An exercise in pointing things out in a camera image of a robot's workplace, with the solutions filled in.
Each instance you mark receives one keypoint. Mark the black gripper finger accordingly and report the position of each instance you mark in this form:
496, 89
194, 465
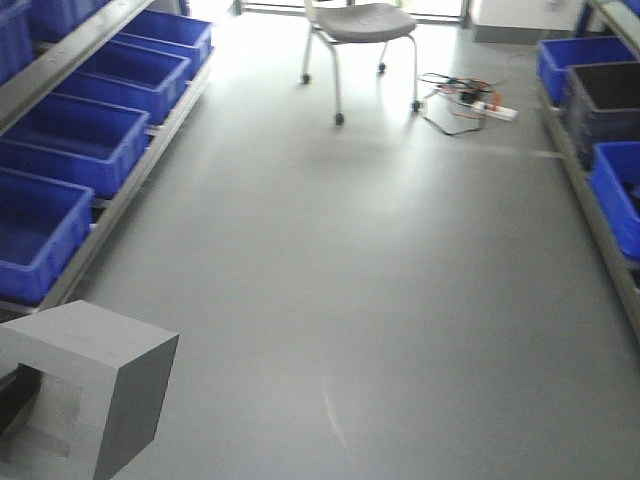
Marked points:
17, 389

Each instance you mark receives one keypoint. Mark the gray hollow cube base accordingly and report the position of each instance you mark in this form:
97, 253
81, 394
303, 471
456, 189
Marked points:
104, 380

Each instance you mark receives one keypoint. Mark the dark gray bin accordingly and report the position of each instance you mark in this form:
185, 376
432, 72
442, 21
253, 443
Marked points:
600, 104

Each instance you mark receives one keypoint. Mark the distant steel rack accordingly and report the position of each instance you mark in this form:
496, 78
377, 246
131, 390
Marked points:
92, 92

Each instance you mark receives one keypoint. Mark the gray office chair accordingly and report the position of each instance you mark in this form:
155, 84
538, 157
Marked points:
372, 23

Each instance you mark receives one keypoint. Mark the white power strip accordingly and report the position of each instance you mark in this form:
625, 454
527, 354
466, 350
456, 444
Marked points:
495, 111

